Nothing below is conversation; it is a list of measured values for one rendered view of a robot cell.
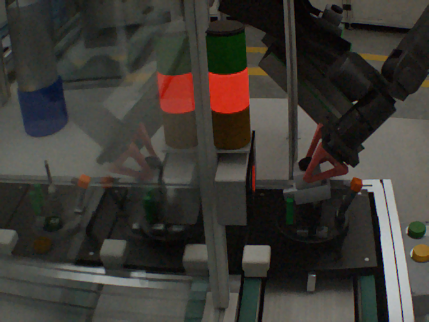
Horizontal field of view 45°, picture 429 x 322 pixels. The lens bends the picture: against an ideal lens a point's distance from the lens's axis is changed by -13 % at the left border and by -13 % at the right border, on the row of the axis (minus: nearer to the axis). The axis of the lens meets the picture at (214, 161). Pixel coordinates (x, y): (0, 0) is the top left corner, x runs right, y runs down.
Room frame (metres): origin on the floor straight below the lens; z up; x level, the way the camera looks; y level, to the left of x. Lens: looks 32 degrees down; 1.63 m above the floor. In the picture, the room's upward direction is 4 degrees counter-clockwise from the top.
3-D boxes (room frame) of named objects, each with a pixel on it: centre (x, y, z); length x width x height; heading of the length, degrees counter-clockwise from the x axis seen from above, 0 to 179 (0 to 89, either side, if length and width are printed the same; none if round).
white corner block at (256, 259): (0.72, -0.06, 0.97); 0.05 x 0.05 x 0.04; 81
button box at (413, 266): (0.69, -0.37, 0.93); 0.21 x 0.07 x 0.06; 171
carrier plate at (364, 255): (0.80, -0.17, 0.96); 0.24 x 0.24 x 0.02; 81
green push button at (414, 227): (0.75, -0.38, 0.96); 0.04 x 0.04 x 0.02
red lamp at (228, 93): (0.64, -0.02, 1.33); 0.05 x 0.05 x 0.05
